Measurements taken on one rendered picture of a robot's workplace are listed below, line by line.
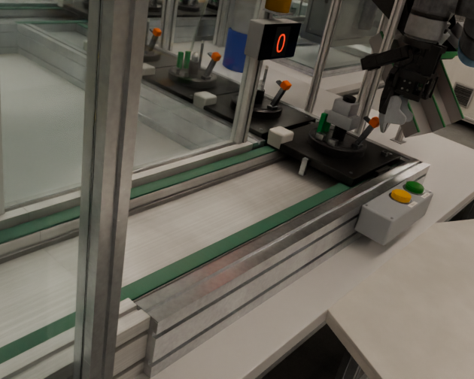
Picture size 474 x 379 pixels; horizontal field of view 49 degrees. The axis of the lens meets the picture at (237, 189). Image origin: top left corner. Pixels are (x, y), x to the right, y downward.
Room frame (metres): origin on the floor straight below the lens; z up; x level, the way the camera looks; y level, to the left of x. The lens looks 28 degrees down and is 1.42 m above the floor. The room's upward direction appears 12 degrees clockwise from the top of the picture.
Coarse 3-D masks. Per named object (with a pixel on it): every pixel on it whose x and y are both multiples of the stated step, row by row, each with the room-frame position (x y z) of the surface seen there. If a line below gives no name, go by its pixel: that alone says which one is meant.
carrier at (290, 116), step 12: (264, 72) 1.38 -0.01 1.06; (264, 84) 1.38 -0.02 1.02; (264, 96) 1.38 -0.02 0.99; (264, 108) 1.27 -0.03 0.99; (276, 108) 1.29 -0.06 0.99; (288, 108) 1.38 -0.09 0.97; (252, 120) 1.22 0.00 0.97; (264, 120) 1.24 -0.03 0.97; (276, 120) 1.26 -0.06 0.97; (288, 120) 1.28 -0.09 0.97; (300, 120) 1.30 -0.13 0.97; (312, 120) 1.33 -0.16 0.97; (252, 132) 1.16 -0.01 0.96; (264, 132) 1.16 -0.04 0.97
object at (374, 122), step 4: (368, 120) 1.13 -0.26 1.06; (372, 120) 1.12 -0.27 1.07; (376, 120) 1.11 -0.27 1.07; (372, 124) 1.11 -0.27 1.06; (376, 124) 1.11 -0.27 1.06; (368, 128) 1.12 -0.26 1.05; (372, 128) 1.12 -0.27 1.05; (364, 132) 1.12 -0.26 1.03; (368, 132) 1.12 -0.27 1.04; (360, 136) 1.13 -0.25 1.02; (364, 136) 1.12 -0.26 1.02; (356, 140) 1.13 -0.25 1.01; (360, 140) 1.13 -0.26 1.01
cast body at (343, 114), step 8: (344, 96) 1.16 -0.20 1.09; (352, 96) 1.17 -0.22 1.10; (336, 104) 1.16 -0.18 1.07; (344, 104) 1.15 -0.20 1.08; (352, 104) 1.15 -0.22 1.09; (328, 112) 1.19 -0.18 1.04; (336, 112) 1.16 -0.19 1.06; (344, 112) 1.15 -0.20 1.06; (352, 112) 1.15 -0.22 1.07; (328, 120) 1.16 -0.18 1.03; (336, 120) 1.15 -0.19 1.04; (344, 120) 1.14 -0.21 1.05; (352, 120) 1.13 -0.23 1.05; (344, 128) 1.14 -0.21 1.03; (352, 128) 1.14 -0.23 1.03
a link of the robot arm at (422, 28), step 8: (416, 16) 1.08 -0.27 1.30; (408, 24) 1.09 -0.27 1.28; (416, 24) 1.07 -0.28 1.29; (424, 24) 1.06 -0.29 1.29; (432, 24) 1.06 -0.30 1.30; (440, 24) 1.07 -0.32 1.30; (408, 32) 1.08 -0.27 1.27; (416, 32) 1.07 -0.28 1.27; (424, 32) 1.06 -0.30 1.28; (432, 32) 1.06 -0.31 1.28; (440, 32) 1.07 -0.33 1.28; (424, 40) 1.07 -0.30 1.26; (432, 40) 1.06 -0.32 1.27; (440, 40) 1.08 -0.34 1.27
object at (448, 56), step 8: (376, 0) 1.43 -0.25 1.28; (384, 0) 1.41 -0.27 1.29; (392, 0) 1.39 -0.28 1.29; (408, 0) 1.51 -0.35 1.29; (384, 8) 1.40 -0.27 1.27; (392, 8) 1.39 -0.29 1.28; (408, 8) 1.50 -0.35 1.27; (408, 16) 1.35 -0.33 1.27; (400, 24) 1.36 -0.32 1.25; (448, 48) 1.39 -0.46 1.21; (448, 56) 1.36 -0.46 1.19
